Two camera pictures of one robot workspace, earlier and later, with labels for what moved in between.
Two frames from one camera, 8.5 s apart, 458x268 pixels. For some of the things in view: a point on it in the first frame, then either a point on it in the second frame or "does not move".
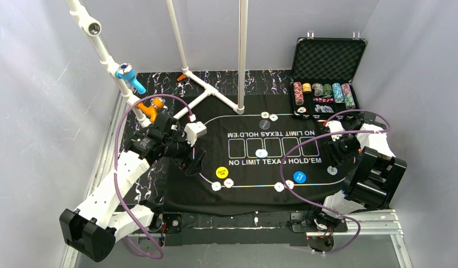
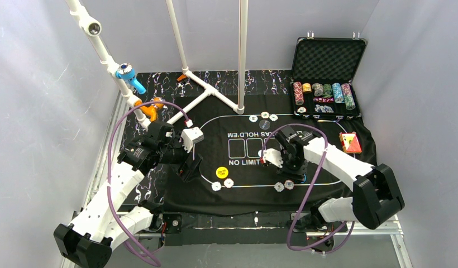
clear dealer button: [265, 124] does not move
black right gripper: [335, 148] to [288, 162]
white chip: [290, 183] does not move
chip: [273, 117] does not move
